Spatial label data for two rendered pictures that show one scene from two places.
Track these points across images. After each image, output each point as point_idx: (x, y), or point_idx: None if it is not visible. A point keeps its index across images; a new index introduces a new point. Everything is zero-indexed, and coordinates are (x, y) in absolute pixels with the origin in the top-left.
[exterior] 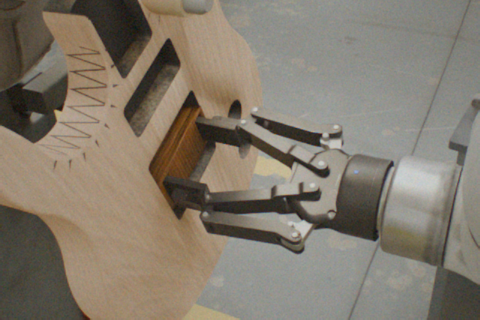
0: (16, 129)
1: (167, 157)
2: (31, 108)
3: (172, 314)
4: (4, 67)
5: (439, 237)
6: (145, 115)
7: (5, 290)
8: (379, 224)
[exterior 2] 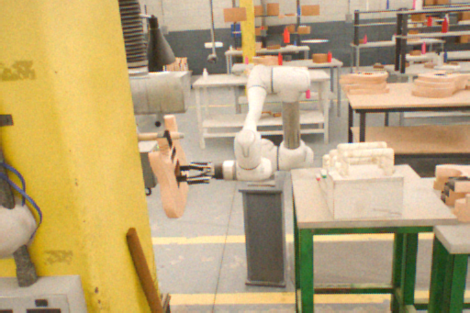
0: None
1: (175, 172)
2: None
3: (179, 213)
4: None
5: (234, 171)
6: (172, 161)
7: None
8: (223, 173)
